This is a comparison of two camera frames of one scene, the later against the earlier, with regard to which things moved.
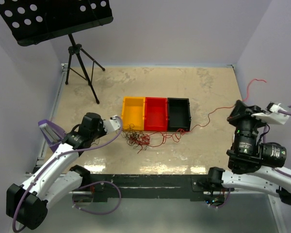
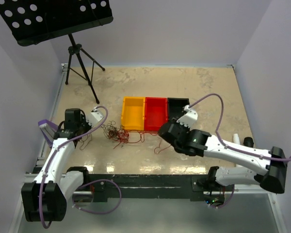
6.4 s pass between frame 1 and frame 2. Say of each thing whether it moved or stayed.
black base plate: stayed
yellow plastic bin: stayed
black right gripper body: moved
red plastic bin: stayed
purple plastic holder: stayed
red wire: moved
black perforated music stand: stayed
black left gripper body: moved
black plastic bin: stayed
